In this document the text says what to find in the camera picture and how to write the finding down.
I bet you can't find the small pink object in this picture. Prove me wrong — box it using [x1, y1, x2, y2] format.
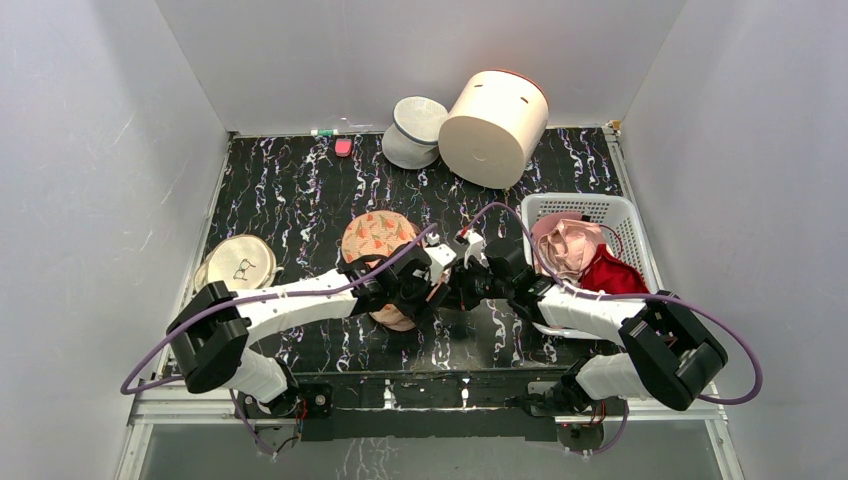
[334, 138, 354, 158]

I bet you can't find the pink bra in basket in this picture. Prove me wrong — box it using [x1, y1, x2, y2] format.
[531, 211, 607, 284]

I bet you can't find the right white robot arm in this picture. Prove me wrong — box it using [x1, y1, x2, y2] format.
[443, 230, 728, 416]

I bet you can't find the purple cable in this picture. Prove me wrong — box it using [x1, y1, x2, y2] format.
[460, 201, 764, 458]
[119, 223, 440, 458]

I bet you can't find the white plastic basket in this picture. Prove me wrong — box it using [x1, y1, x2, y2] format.
[520, 193, 659, 344]

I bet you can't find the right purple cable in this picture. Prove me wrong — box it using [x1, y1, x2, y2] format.
[460, 201, 764, 458]

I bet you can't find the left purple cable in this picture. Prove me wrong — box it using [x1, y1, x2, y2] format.
[119, 223, 440, 458]

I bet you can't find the cream cylindrical hamper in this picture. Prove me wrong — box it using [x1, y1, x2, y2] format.
[438, 70, 549, 190]

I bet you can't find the red garment in basket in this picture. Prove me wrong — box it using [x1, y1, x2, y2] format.
[579, 244, 649, 295]

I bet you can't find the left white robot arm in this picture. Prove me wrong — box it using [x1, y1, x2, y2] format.
[166, 241, 457, 416]

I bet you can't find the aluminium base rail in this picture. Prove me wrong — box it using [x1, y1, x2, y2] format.
[117, 372, 742, 479]

